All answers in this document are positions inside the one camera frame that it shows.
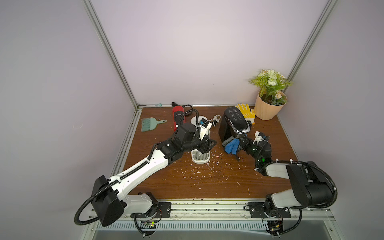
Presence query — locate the blue grey microfiber cloth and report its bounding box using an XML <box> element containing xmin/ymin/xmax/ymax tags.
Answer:
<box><xmin>222</xmin><ymin>136</ymin><xmax>240</xmax><ymax>161</ymax></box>

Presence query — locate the white coffee machine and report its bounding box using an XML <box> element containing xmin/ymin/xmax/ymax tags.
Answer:
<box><xmin>190</xmin><ymin>115</ymin><xmax>212</xmax><ymax>165</ymax></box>

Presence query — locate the black coffee machine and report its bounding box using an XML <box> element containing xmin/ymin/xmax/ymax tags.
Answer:
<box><xmin>219</xmin><ymin>107</ymin><xmax>251</xmax><ymax>143</ymax></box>

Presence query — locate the red coffee machine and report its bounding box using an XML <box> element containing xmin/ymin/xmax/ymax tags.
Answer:
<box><xmin>173</xmin><ymin>105</ymin><xmax>185</xmax><ymax>131</ymax></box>

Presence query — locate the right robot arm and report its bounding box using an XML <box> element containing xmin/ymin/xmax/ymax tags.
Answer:
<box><xmin>240</xmin><ymin>136</ymin><xmax>338</xmax><ymax>237</ymax></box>

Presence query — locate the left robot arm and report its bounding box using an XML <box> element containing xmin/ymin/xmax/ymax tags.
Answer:
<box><xmin>74</xmin><ymin>109</ymin><xmax>217</xmax><ymax>227</ymax></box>

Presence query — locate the yellow work glove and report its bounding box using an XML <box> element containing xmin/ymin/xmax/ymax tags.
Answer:
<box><xmin>236</xmin><ymin>104</ymin><xmax>256</xmax><ymax>125</ymax></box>

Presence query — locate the potted artificial plant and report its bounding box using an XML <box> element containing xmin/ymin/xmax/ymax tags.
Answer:
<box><xmin>249</xmin><ymin>69</ymin><xmax>293</xmax><ymax>121</ymax></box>

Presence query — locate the green hand brush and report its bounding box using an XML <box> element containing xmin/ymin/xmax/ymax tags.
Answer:
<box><xmin>141</xmin><ymin>117</ymin><xmax>167</xmax><ymax>132</ymax></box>

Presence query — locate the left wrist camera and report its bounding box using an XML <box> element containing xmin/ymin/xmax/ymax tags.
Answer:
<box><xmin>198</xmin><ymin>118</ymin><xmax>212</xmax><ymax>141</ymax></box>

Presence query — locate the black power cord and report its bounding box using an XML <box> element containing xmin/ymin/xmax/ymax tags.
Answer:
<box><xmin>170</xmin><ymin>102</ymin><xmax>194</xmax><ymax>113</ymax></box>

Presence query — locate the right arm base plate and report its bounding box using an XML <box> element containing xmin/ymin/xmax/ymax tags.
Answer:
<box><xmin>244</xmin><ymin>202</ymin><xmax>291</xmax><ymax>219</ymax></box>

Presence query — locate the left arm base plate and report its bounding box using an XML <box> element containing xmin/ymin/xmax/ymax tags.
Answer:
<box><xmin>131</xmin><ymin>202</ymin><xmax>172</xmax><ymax>219</ymax></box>

